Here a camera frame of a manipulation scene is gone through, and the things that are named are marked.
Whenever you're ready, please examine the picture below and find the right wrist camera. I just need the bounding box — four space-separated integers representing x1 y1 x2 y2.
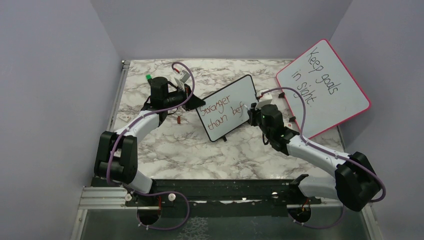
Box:
256 89 273 109

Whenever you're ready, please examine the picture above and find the white whiteboard eraser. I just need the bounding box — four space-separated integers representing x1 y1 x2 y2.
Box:
285 123 295 130

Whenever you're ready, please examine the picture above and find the small white tag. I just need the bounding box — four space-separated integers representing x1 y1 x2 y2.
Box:
119 113 131 123

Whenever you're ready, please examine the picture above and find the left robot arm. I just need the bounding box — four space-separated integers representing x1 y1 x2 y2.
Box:
94 76 206 206

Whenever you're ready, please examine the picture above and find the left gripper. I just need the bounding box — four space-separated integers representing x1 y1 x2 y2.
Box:
164 83 206 112

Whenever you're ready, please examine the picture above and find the black framed small whiteboard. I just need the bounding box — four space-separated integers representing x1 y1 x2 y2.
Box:
196 74 258 142

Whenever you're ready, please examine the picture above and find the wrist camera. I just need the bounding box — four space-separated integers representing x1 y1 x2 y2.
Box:
174 70 191 89
256 89 273 109

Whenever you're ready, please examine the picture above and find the aluminium frame rail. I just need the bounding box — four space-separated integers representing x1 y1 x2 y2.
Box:
70 60 131 240

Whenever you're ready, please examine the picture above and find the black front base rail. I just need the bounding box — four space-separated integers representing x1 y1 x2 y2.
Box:
91 177 354 220

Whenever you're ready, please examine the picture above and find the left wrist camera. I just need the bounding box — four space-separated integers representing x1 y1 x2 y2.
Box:
174 70 191 89

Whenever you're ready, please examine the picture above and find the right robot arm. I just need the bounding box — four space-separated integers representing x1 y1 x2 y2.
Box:
247 103 384 212

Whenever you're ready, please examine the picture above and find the pink framed written whiteboard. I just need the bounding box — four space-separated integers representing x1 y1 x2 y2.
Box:
276 39 371 139

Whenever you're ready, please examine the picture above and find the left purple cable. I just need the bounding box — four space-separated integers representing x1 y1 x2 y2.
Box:
105 61 196 232

